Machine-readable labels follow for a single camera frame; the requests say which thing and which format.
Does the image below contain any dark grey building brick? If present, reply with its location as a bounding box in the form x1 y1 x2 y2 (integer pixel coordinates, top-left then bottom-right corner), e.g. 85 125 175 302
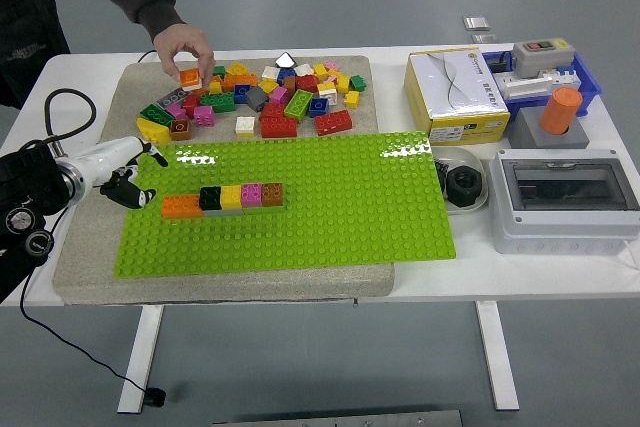
244 86 270 112

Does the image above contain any thin black cable with plug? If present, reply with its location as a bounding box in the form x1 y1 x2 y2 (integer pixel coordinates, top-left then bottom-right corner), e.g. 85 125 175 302
18 206 166 408

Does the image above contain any orange square brick white base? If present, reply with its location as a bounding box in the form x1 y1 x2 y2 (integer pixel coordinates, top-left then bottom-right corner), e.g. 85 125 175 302
178 67 204 93

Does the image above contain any orange cylinder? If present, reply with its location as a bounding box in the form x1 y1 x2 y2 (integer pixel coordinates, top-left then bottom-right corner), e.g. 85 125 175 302
538 85 584 137

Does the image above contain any yellow long building brick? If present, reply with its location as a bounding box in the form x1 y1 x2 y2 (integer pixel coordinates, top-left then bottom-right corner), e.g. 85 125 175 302
135 116 174 145

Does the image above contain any red long building brick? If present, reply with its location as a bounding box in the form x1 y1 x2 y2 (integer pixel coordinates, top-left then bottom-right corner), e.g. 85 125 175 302
313 109 354 137
259 116 299 139

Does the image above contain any dark green long building brick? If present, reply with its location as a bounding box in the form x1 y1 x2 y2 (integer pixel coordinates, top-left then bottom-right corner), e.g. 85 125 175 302
139 103 176 126

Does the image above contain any grey flat studded plate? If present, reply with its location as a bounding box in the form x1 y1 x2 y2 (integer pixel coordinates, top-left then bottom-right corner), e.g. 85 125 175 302
156 88 192 109

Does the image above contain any grey square block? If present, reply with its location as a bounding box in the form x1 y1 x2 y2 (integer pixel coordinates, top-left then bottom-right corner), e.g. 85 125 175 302
508 107 591 150

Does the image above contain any grey enclosure with clear lid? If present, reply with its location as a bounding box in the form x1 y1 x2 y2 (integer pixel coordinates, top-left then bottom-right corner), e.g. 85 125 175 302
483 148 640 255

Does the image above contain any large black hex nut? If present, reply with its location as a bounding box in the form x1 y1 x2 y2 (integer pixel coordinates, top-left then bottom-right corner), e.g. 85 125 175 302
444 164 484 208

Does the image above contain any white and blue circuit breaker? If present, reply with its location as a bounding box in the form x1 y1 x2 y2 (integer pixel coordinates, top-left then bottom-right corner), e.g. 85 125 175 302
549 65 584 93

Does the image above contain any green studded baseplate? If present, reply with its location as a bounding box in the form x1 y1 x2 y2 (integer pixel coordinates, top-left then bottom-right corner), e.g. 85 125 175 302
113 130 458 279

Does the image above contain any grey-brown mat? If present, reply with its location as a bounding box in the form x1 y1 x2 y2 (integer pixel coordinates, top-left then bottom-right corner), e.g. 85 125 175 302
52 55 396 306

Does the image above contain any grey metal plate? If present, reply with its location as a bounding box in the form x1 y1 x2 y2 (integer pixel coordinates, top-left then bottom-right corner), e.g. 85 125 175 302
212 409 464 427

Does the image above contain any person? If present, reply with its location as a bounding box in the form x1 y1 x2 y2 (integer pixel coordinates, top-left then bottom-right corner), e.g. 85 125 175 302
0 0 71 111

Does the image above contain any orange long building brick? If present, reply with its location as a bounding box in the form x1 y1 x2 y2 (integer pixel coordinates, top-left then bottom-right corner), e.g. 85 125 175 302
161 194 205 221
222 73 259 91
192 75 224 98

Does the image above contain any black square building brick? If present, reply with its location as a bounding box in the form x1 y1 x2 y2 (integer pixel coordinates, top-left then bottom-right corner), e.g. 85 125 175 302
199 186 224 212

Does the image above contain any grey push-button switch box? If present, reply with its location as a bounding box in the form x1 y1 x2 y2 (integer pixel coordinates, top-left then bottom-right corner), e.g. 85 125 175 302
510 37 575 79

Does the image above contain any white bowl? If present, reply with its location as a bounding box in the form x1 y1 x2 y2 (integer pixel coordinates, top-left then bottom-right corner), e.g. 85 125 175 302
433 146 489 216

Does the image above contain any blue plastic bin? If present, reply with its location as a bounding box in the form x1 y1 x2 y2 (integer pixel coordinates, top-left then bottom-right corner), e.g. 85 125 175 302
482 49 604 121

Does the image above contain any pink square building brick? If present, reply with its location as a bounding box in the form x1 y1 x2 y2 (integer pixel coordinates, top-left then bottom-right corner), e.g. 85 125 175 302
193 105 217 128
240 183 265 209

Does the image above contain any white table leg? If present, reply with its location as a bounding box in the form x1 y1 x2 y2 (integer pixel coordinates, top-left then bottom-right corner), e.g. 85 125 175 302
474 300 521 412
117 304 165 415

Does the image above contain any yellow and white cardboard box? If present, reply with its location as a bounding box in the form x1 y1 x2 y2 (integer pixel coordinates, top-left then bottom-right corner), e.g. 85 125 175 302
403 49 512 149

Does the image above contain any black power adapter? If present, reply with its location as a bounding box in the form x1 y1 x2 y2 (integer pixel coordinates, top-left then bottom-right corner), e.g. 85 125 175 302
487 54 516 76

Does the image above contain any person's left hand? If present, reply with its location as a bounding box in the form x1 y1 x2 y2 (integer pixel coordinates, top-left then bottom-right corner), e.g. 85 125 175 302
152 22 217 91

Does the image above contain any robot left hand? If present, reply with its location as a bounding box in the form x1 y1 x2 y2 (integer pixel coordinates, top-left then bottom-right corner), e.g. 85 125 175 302
72 135 170 211

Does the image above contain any white terminal block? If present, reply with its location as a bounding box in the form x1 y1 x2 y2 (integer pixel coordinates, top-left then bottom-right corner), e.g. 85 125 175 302
492 71 554 101

